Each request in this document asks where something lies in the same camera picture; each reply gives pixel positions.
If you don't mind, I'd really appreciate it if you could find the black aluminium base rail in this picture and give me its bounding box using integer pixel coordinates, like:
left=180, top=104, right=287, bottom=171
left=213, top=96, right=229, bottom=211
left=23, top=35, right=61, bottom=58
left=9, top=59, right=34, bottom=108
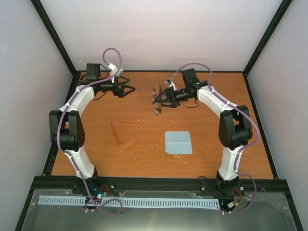
left=32, top=175, right=289, bottom=196

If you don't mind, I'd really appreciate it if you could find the black right frame post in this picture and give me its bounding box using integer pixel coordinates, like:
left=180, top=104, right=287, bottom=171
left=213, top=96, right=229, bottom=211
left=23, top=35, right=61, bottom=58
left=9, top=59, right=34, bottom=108
left=243, top=0, right=293, bottom=76

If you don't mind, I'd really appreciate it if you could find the light blue cleaning cloth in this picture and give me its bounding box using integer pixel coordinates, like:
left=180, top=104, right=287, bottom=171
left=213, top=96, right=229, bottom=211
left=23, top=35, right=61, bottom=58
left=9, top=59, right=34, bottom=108
left=165, top=131, right=193, bottom=155

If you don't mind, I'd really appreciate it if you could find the light blue slotted cable duct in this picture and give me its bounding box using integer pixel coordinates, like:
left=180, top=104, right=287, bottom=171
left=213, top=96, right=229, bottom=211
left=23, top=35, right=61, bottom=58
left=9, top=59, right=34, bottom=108
left=38, top=195, right=220, bottom=210

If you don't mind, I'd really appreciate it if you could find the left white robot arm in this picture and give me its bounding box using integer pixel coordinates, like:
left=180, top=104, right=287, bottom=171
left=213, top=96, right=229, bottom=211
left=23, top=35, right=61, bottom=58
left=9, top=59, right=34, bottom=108
left=49, top=63, right=135, bottom=194

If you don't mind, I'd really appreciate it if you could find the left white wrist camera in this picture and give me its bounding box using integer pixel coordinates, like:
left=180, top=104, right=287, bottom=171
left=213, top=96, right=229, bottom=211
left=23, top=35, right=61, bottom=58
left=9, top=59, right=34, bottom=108
left=108, top=63, right=123, bottom=83

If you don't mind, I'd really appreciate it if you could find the black left frame post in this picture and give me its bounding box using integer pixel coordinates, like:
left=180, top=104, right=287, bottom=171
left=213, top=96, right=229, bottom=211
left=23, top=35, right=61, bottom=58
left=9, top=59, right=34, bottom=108
left=31, top=0, right=77, bottom=75

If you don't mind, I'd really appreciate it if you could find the brown fabric sunglasses pouch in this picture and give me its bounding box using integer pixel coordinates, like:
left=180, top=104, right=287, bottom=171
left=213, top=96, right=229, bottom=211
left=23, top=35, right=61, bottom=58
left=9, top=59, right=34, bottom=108
left=152, top=83, right=162, bottom=116

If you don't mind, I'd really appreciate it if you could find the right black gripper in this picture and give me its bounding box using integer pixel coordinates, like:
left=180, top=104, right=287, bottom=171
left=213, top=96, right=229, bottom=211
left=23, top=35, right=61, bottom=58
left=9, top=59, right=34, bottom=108
left=154, top=87, right=193, bottom=108

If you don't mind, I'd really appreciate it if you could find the black frame post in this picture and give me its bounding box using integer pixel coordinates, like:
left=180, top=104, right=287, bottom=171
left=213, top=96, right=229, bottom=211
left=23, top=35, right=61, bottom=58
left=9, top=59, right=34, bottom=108
left=243, top=0, right=293, bottom=76
left=31, top=0, right=77, bottom=75

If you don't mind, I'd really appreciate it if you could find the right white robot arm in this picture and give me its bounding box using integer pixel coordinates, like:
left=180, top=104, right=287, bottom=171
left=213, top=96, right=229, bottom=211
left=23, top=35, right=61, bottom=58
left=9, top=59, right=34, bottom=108
left=152, top=68, right=253, bottom=195

